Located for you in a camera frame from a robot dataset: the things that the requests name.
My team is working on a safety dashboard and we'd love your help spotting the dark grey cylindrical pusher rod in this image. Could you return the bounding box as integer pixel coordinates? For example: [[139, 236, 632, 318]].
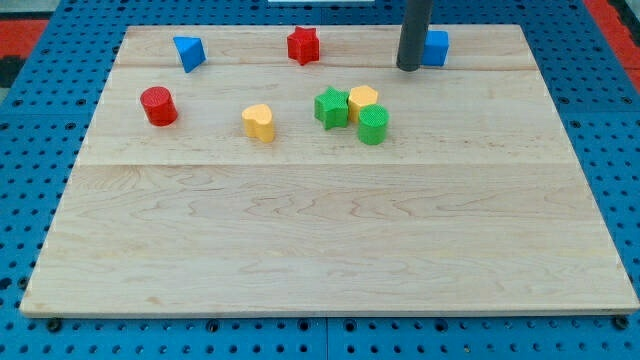
[[396, 0, 433, 72]]

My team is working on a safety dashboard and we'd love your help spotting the yellow hexagon block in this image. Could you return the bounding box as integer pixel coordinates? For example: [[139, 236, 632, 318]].
[[347, 85, 379, 123]]

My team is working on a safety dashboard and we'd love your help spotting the red star block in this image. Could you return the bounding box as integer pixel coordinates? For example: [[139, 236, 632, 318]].
[[286, 26, 320, 66]]

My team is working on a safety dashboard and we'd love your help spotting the green star block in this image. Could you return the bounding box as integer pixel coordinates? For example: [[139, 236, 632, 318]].
[[314, 86, 349, 130]]

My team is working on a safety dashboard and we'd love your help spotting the blue cube block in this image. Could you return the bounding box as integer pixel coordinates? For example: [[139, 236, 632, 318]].
[[421, 30, 450, 66]]

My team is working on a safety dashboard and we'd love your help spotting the green cylinder block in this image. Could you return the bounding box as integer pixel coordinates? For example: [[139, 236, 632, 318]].
[[357, 104, 390, 145]]

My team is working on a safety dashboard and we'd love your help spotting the yellow heart block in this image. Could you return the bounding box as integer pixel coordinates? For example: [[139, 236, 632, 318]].
[[241, 104, 275, 143]]

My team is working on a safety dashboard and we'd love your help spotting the light wooden board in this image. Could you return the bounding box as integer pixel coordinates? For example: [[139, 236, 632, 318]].
[[20, 25, 639, 319]]

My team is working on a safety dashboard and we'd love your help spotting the blue triangle block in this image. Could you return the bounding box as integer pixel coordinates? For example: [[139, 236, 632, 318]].
[[173, 36, 206, 73]]

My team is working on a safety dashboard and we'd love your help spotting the red cylinder block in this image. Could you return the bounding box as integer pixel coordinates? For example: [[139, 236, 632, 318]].
[[140, 86, 178, 127]]

